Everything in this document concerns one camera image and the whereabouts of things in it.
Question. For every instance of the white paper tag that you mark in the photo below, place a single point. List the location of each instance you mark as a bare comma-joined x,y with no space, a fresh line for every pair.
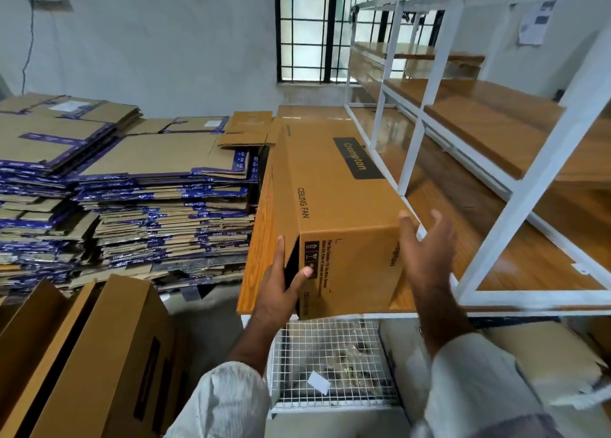
318,382

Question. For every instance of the person's left forearm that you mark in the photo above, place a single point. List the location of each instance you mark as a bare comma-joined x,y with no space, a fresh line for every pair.
256,345

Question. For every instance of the black framed window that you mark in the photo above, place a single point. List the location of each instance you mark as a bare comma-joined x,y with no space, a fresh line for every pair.
305,23

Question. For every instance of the person's left hand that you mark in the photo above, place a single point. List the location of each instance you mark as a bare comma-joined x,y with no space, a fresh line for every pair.
277,295

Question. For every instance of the white wall device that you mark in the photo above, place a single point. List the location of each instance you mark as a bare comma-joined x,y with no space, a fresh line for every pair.
537,23

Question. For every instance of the assembled boxes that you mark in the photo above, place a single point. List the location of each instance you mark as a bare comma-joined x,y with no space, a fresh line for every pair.
95,357

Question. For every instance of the person's light grey shirt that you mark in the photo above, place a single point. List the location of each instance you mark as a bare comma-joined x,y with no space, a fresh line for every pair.
477,395

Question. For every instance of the person's right hand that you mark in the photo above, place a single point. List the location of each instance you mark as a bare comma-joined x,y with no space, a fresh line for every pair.
430,256

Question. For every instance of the wooden table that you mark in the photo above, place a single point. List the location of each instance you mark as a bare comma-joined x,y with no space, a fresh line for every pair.
535,252

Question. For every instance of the white metal shelf rack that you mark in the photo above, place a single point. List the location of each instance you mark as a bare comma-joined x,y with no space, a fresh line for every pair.
520,190

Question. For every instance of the person's right forearm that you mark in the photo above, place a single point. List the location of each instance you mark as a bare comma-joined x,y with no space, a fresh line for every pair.
444,320

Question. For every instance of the crumpled tape scraps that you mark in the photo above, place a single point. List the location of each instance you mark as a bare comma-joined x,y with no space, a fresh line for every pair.
344,361

